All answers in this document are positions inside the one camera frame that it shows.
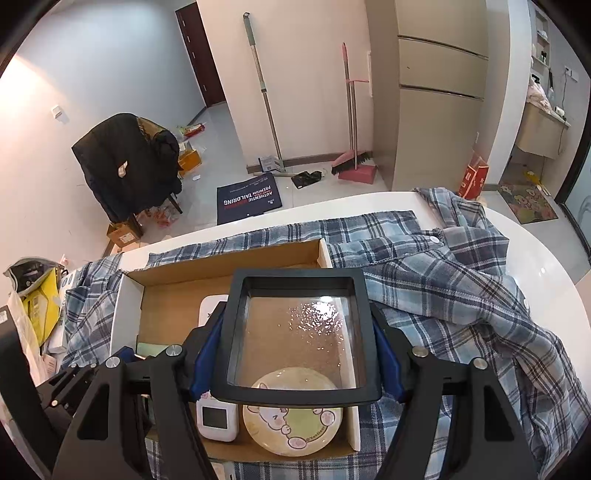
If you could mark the red paper bag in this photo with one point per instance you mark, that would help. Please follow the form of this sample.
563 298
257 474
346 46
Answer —
471 177

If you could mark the white wall socket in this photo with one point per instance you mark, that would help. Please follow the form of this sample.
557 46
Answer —
571 74

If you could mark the black square glass tray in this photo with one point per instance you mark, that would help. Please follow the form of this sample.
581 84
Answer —
300 277

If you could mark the small brown carton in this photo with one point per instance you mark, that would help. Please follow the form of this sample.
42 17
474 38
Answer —
123 234

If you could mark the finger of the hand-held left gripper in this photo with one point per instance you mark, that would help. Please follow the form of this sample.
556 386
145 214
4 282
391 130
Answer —
125 353

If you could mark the pink plastic bag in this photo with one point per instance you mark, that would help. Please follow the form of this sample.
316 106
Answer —
538 92

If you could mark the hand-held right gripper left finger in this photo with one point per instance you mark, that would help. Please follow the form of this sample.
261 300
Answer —
207 364

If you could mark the orange box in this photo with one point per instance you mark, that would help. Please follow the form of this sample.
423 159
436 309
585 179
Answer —
190 161

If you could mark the wooden chair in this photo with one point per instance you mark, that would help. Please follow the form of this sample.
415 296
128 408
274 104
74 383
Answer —
150 129

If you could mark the white remote control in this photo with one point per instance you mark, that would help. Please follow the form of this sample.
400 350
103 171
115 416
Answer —
217 420

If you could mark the yellow bag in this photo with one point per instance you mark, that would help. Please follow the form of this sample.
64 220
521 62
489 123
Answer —
39 304

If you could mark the shallow cardboard box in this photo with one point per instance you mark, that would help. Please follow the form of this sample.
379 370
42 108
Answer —
175 295

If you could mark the blue plaid shirt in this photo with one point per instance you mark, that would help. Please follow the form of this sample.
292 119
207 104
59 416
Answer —
461 286

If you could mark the round yellow cartoon tin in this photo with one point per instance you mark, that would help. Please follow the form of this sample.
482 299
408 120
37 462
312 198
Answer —
295 434

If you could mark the green card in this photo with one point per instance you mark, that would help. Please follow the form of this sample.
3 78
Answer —
152 349

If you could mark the white wall switch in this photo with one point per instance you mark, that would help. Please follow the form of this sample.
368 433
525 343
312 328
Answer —
57 112

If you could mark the wall niche shelf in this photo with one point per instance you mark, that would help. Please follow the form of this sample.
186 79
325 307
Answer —
541 37

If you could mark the dark red door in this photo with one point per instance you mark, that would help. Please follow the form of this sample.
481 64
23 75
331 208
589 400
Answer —
198 55

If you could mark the pink broom and dustpan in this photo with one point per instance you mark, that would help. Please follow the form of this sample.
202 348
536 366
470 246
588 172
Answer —
351 161

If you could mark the dark blue doormat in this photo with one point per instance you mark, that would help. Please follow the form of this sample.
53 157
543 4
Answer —
249 198

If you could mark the beige refrigerator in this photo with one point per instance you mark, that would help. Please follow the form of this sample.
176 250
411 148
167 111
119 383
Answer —
438 115

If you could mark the red packet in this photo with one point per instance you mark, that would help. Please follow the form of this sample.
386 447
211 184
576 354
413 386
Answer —
194 130

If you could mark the black plastic bag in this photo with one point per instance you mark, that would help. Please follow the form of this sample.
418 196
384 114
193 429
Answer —
307 179

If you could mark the black framed glass door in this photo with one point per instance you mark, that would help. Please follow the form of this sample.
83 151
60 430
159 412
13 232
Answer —
579 207

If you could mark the floral floor mat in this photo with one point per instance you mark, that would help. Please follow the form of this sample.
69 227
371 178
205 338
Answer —
526 203

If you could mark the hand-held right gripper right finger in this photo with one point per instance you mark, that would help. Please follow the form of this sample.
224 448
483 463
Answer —
385 355

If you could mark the black jacket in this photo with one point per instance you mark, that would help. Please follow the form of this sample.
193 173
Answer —
124 157

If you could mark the beige bathroom vanity cabinet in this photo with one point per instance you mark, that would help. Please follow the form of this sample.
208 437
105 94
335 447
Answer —
540 134

